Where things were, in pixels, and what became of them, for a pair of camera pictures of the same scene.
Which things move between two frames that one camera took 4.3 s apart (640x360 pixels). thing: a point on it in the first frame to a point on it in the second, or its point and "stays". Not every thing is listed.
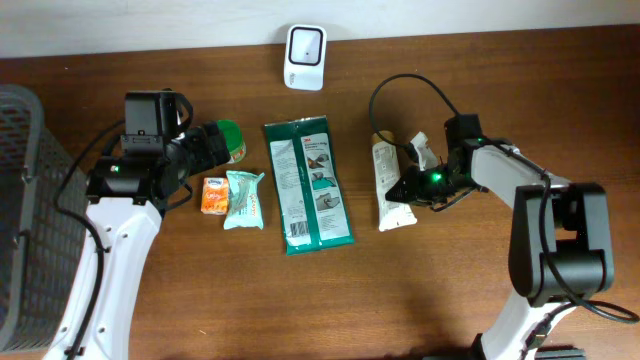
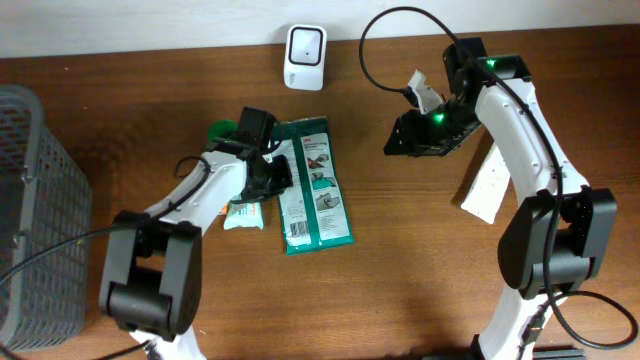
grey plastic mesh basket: x=42 y=251 stays
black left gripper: x=212 y=155 to x=260 y=191
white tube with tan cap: x=392 y=214 to x=485 y=196
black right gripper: x=414 y=192 to x=411 y=129
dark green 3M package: x=310 y=193 stays
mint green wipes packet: x=244 y=207 stays
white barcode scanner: x=305 y=57 stays
